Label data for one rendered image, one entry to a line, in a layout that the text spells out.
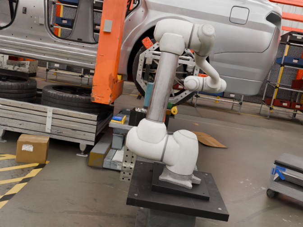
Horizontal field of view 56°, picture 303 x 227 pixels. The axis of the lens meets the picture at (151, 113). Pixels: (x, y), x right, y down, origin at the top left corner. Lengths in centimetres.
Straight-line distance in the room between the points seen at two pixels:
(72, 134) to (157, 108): 126
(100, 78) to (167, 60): 97
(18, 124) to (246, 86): 215
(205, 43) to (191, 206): 81
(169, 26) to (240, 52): 150
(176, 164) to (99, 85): 112
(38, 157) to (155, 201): 127
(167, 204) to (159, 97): 54
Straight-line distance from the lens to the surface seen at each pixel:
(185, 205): 147
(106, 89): 239
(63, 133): 264
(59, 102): 272
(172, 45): 151
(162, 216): 162
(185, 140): 151
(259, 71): 299
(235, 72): 292
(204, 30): 150
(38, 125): 271
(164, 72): 152
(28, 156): 246
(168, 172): 159
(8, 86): 298
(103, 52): 237
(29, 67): 719
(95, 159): 244
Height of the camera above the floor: 98
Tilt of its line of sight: 11 degrees down
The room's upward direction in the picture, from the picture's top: 10 degrees clockwise
